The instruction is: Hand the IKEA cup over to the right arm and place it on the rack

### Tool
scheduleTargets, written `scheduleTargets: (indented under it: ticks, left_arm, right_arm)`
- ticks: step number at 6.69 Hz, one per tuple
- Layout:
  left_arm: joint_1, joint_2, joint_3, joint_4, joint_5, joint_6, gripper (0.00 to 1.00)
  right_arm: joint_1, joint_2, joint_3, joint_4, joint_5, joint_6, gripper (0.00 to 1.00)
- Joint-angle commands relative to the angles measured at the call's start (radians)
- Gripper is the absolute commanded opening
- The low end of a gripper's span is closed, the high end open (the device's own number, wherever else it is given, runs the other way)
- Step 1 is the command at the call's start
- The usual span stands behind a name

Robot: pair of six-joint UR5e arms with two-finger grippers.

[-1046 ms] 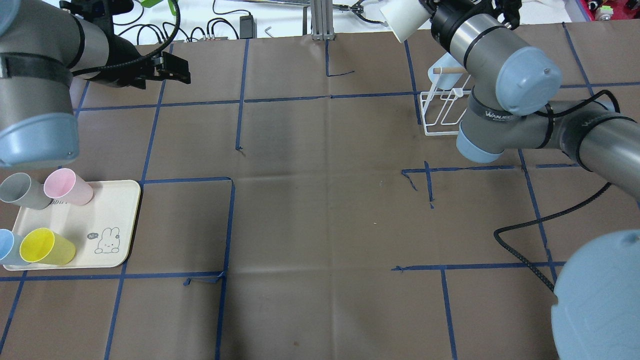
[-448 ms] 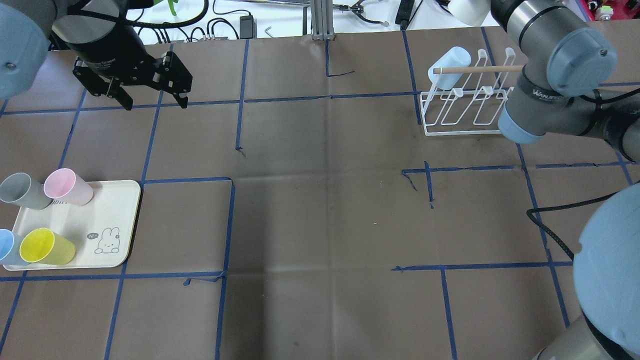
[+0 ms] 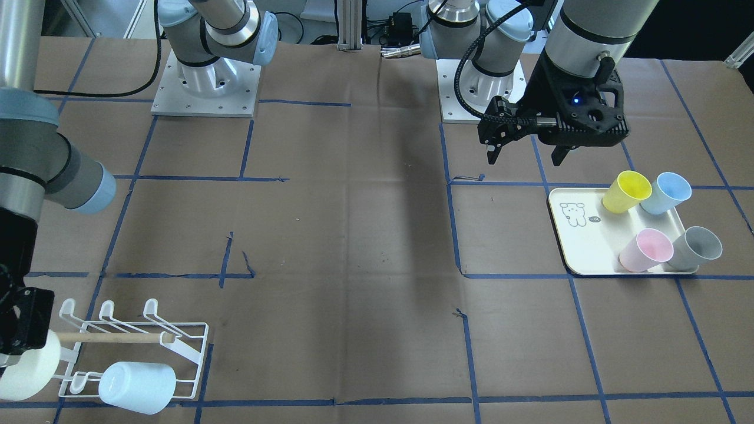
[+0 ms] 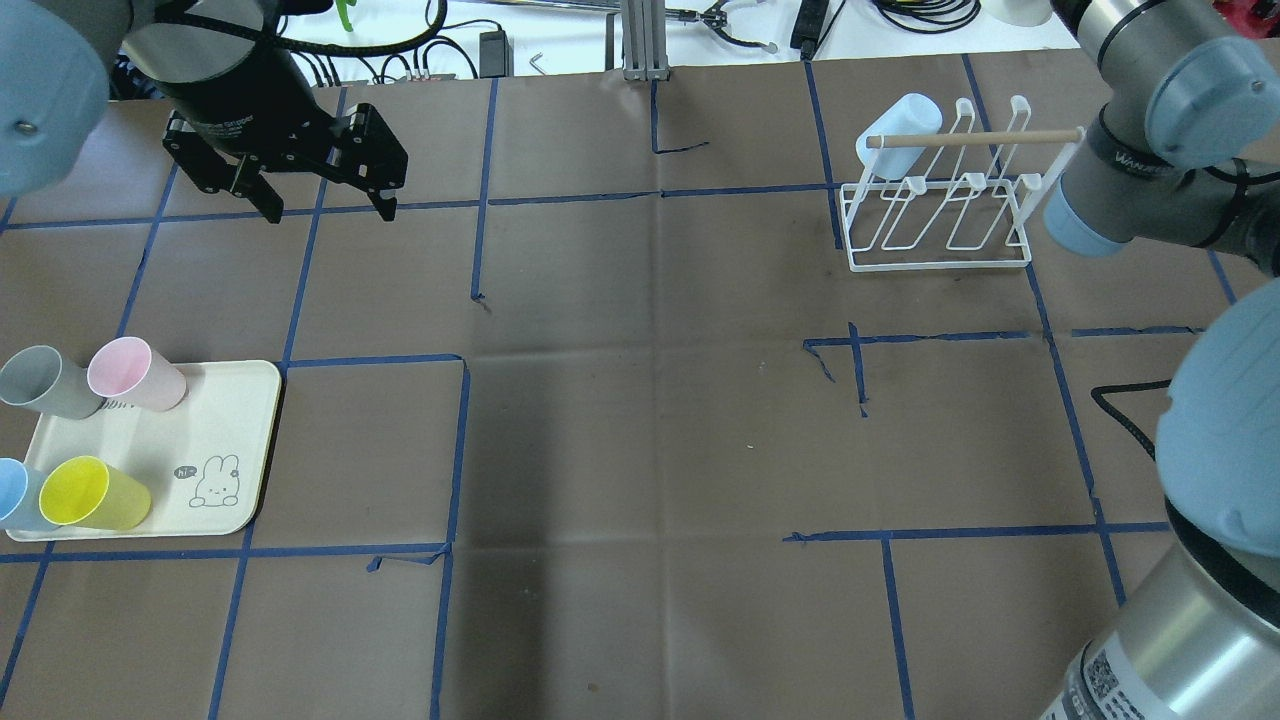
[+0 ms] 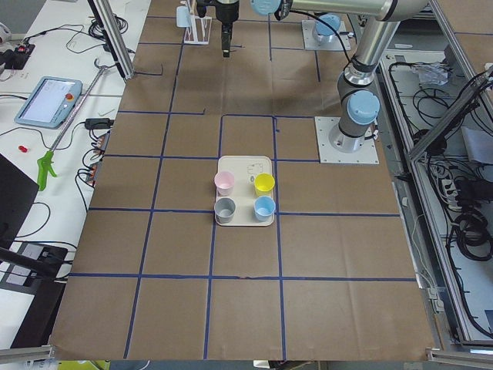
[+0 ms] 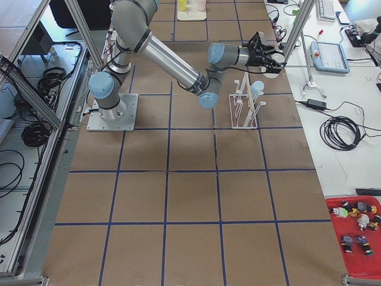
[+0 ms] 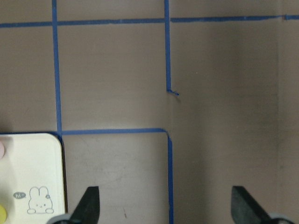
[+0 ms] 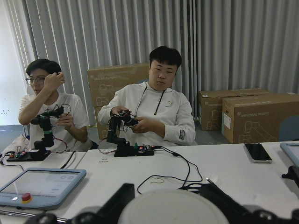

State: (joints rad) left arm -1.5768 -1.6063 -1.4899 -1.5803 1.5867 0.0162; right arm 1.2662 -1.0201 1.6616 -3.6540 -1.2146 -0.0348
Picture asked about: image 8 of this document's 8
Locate person in white hoodie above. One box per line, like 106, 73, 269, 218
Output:
97, 46, 196, 147

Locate pale green plastic cup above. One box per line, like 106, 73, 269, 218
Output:
118, 189, 228, 224

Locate cardboard box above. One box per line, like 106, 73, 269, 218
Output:
86, 62, 151, 140
198, 88, 273, 132
221, 93, 299, 143

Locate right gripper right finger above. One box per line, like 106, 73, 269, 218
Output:
199, 183, 299, 224

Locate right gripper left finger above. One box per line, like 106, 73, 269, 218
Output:
25, 183, 135, 224

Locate person with glasses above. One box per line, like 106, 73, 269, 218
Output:
18, 59, 93, 152

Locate second small desktop robot arm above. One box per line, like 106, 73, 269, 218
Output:
0, 106, 135, 224

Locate silver smartphone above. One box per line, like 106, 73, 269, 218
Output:
244, 143, 272, 163

